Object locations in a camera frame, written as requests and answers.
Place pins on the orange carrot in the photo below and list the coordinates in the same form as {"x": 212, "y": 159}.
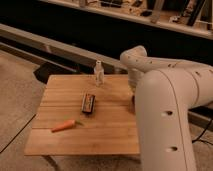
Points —
{"x": 65, "y": 125}

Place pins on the wooden table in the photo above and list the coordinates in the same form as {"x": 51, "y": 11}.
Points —
{"x": 109, "y": 129}

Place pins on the long wooden shelf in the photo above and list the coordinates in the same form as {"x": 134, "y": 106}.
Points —
{"x": 129, "y": 13}

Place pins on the black snack box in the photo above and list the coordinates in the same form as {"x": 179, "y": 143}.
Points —
{"x": 88, "y": 103}

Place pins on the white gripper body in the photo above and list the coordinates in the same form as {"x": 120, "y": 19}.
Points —
{"x": 133, "y": 77}

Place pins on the clear plastic bottle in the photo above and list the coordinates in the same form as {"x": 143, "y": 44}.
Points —
{"x": 99, "y": 73}

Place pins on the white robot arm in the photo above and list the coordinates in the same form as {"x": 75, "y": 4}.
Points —
{"x": 165, "y": 89}

